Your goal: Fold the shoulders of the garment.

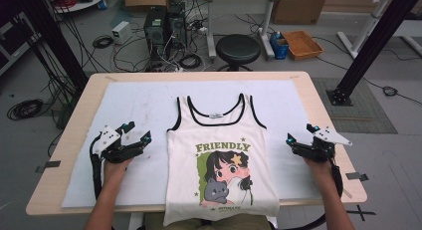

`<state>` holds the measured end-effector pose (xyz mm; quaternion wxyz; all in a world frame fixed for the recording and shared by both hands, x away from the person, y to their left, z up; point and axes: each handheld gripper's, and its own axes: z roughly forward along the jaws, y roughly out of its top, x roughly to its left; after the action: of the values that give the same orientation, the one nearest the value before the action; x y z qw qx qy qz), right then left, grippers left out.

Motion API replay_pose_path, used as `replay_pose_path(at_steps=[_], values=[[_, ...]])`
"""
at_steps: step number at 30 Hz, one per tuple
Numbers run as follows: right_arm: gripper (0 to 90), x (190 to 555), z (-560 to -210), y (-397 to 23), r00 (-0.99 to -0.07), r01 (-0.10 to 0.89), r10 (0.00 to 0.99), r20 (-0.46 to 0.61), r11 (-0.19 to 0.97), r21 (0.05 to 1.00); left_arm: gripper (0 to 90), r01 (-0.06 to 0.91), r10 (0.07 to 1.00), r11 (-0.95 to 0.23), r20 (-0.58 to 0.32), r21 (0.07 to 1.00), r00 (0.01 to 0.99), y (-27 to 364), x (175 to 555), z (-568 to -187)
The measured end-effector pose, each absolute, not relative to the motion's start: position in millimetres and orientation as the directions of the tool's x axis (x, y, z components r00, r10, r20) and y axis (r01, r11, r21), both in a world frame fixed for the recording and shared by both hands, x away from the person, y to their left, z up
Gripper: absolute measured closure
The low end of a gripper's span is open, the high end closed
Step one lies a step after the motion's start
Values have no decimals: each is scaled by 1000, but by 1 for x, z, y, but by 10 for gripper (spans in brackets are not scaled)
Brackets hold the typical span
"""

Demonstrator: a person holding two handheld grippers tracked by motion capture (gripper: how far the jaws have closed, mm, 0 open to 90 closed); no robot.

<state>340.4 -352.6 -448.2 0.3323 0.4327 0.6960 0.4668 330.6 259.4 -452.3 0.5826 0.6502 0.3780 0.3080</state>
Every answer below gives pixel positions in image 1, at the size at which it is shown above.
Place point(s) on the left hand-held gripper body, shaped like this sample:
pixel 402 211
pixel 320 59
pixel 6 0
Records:
pixel 106 137

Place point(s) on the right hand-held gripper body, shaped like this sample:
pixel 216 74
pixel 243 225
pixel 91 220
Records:
pixel 326 135

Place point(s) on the white printed tank top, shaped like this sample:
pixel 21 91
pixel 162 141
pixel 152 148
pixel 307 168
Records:
pixel 219 177

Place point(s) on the person's left hand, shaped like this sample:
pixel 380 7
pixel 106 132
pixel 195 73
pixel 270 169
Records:
pixel 116 172

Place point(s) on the person's right hand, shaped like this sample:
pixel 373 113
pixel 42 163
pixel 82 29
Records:
pixel 318 172

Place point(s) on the white felt mat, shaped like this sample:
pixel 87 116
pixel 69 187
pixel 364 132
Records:
pixel 146 104

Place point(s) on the grey floor mat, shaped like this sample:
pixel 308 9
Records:
pixel 361 114

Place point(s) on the black tape strip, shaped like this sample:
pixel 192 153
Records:
pixel 49 164
pixel 356 176

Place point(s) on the black tape cross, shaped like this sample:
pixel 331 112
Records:
pixel 361 212

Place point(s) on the wooden tray on floor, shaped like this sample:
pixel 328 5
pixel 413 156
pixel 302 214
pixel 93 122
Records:
pixel 302 44

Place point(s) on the light wooden table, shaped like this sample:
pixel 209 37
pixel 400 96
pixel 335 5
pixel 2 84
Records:
pixel 199 75

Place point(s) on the blue box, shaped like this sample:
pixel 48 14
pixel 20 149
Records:
pixel 279 46

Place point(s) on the white power supply box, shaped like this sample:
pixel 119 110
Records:
pixel 121 31

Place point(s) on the black computer tower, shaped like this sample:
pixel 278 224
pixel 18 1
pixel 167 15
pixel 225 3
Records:
pixel 177 26
pixel 155 31

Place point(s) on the black round stool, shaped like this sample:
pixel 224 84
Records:
pixel 238 48

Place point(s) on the white metal stand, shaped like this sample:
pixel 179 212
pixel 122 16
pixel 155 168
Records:
pixel 365 29

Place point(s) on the large brown cardboard box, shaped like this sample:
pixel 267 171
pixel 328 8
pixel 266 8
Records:
pixel 298 7

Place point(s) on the dark equipment rack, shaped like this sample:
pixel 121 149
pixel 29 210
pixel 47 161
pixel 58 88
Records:
pixel 15 41

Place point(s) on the black metal post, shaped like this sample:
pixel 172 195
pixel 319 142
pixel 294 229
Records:
pixel 49 34
pixel 375 44

